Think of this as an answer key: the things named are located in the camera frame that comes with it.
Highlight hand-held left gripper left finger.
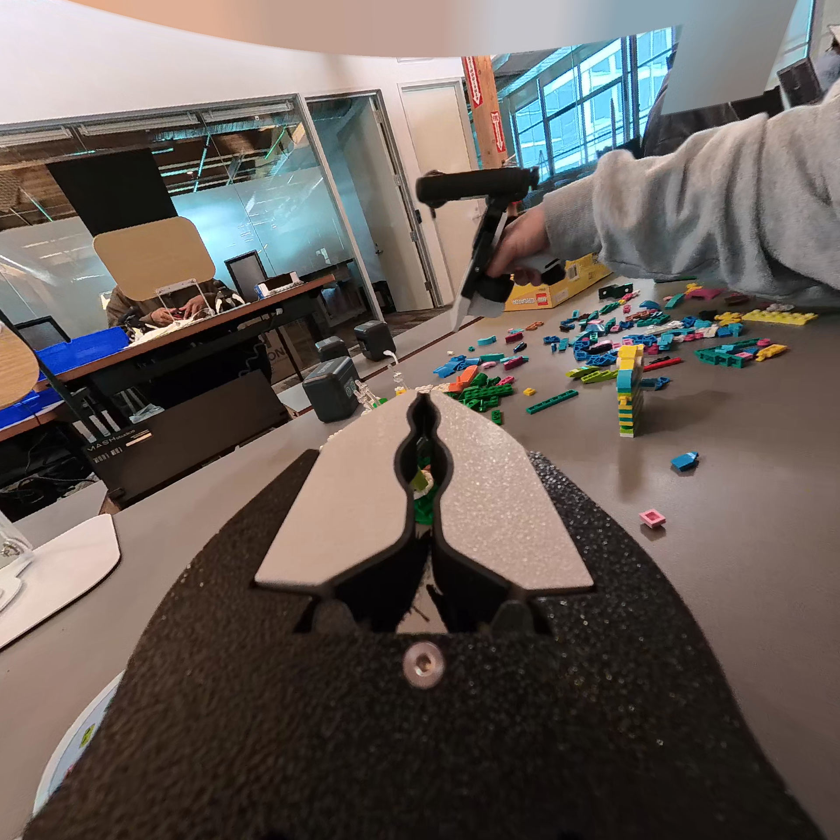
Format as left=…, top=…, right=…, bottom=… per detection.
left=253, top=392, right=431, bottom=597

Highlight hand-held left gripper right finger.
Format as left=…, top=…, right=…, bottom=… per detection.
left=421, top=391, right=597, bottom=598

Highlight green toy brick garden model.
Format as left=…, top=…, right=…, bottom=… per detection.
left=322, top=371, right=441, bottom=526

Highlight colourful toy bricks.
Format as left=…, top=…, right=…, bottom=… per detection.
left=433, top=282, right=820, bottom=421

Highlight toy instruction booklet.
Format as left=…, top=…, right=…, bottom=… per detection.
left=29, top=669, right=126, bottom=828

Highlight person's right forearm grey sleeve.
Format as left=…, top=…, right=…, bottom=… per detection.
left=541, top=82, right=840, bottom=303

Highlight wooden desk lamp white base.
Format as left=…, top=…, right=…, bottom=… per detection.
left=0, top=322, right=122, bottom=651

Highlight person's right hand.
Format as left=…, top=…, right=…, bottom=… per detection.
left=487, top=206, right=552, bottom=286

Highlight yellow toy box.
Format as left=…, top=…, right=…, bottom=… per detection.
left=504, top=252, right=614, bottom=311

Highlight white door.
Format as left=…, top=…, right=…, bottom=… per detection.
left=399, top=80, right=490, bottom=306

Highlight cardboard box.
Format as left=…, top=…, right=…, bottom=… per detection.
left=262, top=328, right=303, bottom=385

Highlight striped toy brick tower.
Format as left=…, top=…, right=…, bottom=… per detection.
left=616, top=344, right=645, bottom=438

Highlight long wooden work table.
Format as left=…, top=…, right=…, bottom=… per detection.
left=0, top=272, right=337, bottom=460

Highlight small black monitor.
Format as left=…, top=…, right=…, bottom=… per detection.
left=224, top=252, right=269, bottom=301
left=14, top=316, right=72, bottom=352

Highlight blue plastic bin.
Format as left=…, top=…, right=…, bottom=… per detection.
left=36, top=326, right=131, bottom=375
left=0, top=387, right=67, bottom=427

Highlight wooden lamp clear stand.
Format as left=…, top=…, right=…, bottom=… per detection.
left=93, top=217, right=216, bottom=319

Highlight wooden post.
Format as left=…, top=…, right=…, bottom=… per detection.
left=469, top=56, right=509, bottom=173

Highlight black wall panel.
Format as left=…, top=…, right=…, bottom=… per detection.
left=46, top=147, right=178, bottom=236

